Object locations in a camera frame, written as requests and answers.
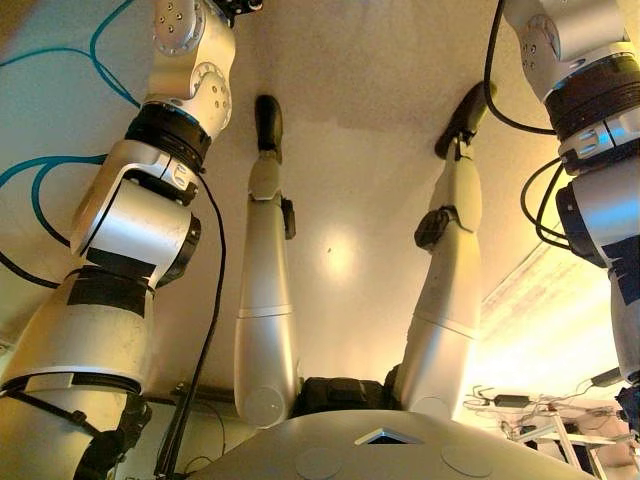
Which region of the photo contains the silver left robot leg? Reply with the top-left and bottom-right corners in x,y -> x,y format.
233,93 -> 302,429

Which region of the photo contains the silver robot leg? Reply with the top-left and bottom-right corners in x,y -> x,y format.
233,93 -> 302,429
397,82 -> 499,419

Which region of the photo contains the silver right robot leg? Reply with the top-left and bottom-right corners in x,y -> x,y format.
397,82 -> 499,419

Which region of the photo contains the black robot pelvis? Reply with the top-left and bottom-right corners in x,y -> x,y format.
298,375 -> 399,417

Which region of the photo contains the silver robot torso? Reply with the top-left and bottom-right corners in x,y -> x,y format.
188,408 -> 597,480

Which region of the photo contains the black power adapter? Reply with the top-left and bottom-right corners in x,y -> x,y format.
491,393 -> 535,408
591,368 -> 625,390

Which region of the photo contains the white metal stand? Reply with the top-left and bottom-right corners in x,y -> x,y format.
499,399 -> 640,480

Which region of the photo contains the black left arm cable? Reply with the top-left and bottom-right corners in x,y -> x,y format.
153,168 -> 227,477

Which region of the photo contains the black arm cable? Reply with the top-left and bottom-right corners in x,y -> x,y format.
482,0 -> 574,252
153,168 -> 227,477

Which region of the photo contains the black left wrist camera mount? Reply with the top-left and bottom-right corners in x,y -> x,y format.
218,0 -> 265,24

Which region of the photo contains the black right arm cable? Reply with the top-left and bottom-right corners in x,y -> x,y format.
482,0 -> 574,252

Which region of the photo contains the teal tether cable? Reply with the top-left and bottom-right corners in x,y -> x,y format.
0,0 -> 147,251

